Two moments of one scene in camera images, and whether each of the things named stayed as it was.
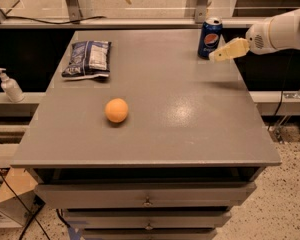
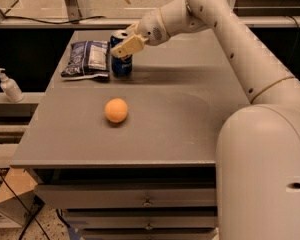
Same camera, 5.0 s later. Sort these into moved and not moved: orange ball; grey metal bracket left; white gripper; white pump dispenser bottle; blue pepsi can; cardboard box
Moved: white gripper; blue pepsi can
Not moved: cardboard box; white pump dispenser bottle; orange ball; grey metal bracket left
